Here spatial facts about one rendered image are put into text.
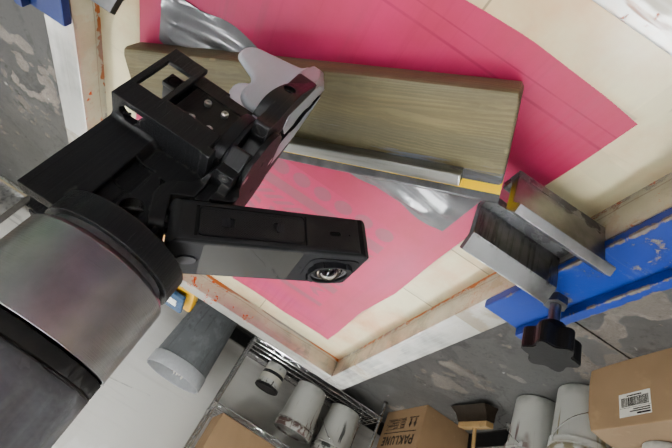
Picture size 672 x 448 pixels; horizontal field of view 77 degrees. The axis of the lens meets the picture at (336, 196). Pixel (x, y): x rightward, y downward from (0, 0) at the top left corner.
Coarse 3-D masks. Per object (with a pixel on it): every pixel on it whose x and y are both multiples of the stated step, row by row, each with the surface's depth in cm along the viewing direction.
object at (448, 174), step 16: (288, 144) 38; (304, 144) 37; (320, 144) 37; (336, 144) 37; (336, 160) 37; (352, 160) 36; (368, 160) 35; (384, 160) 35; (400, 160) 34; (416, 160) 34; (416, 176) 34; (432, 176) 33; (448, 176) 33
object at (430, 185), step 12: (288, 156) 42; (300, 156) 41; (336, 168) 40; (348, 168) 39; (360, 168) 39; (396, 180) 38; (408, 180) 37; (420, 180) 37; (444, 192) 36; (456, 192) 36; (468, 192) 35; (480, 192) 35
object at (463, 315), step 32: (608, 0) 23; (640, 0) 22; (64, 32) 44; (96, 32) 46; (640, 32) 23; (64, 64) 48; (96, 64) 49; (64, 96) 52; (96, 96) 53; (640, 192) 33; (608, 224) 34; (192, 288) 78; (224, 288) 80; (480, 288) 47; (256, 320) 79; (416, 320) 58; (448, 320) 50; (480, 320) 47; (288, 352) 79; (320, 352) 80; (352, 352) 76; (384, 352) 62; (416, 352) 58; (352, 384) 77
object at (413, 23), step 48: (384, 0) 31; (432, 0) 30; (384, 48) 34; (432, 48) 32; (480, 48) 31; (528, 48) 29; (528, 96) 32; (576, 96) 30; (528, 144) 34; (576, 144) 32; (336, 192) 48; (384, 192) 45; (432, 240) 47; (288, 288) 70; (384, 288) 57
